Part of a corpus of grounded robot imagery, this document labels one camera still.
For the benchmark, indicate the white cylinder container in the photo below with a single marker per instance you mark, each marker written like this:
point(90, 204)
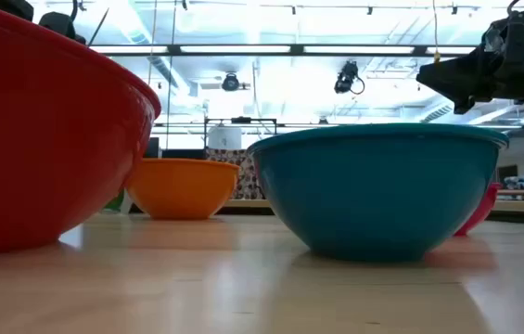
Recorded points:
point(224, 137)

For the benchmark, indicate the brown dotted cloth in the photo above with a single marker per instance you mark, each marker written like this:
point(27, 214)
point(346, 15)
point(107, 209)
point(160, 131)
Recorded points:
point(245, 178)

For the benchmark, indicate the large red plastic bowl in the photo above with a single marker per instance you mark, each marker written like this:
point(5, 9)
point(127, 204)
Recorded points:
point(34, 139)

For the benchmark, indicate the round black overhead camera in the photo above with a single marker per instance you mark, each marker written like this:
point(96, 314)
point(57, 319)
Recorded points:
point(230, 82)

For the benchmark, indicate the teal plastic bowl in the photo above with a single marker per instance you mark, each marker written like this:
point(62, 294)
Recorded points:
point(377, 195)

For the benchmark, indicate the small pink plastic bowl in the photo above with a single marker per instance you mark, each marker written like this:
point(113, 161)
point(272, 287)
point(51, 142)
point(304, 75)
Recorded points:
point(480, 213)

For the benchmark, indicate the black overhead frame beam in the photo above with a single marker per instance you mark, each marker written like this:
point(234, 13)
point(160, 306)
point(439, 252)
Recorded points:
point(243, 49)

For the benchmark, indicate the green-label cleaner spray bottle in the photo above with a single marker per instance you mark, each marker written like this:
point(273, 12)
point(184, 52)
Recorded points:
point(115, 202)

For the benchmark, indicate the black horizontal rail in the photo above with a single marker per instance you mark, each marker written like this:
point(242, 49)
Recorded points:
point(187, 125)

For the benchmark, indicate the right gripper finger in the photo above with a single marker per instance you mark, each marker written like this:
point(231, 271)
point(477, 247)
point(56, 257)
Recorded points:
point(464, 104)
point(451, 76)

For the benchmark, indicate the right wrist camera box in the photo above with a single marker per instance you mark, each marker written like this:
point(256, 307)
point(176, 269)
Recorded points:
point(519, 32)

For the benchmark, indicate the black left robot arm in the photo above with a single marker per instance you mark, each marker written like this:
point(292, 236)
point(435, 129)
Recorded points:
point(57, 25)

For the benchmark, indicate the orange plastic bowl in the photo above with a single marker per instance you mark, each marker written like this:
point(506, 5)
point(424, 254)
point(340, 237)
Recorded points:
point(182, 190)

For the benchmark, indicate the black monitor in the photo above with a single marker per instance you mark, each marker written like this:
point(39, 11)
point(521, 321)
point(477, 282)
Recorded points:
point(152, 147)

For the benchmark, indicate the black metal stand frame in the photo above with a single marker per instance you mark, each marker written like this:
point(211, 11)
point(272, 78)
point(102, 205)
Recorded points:
point(240, 120)

